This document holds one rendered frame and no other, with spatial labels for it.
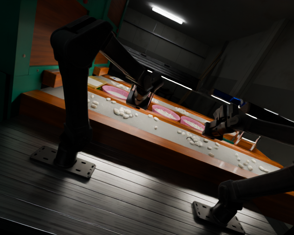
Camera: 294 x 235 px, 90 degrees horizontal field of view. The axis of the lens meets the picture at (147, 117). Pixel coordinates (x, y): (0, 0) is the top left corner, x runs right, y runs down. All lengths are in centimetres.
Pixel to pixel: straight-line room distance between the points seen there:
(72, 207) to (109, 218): 10
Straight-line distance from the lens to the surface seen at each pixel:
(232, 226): 74
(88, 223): 48
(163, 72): 90
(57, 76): 86
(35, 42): 81
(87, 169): 58
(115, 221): 50
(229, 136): 172
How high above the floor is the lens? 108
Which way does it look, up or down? 19 degrees down
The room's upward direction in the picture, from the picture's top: 24 degrees clockwise
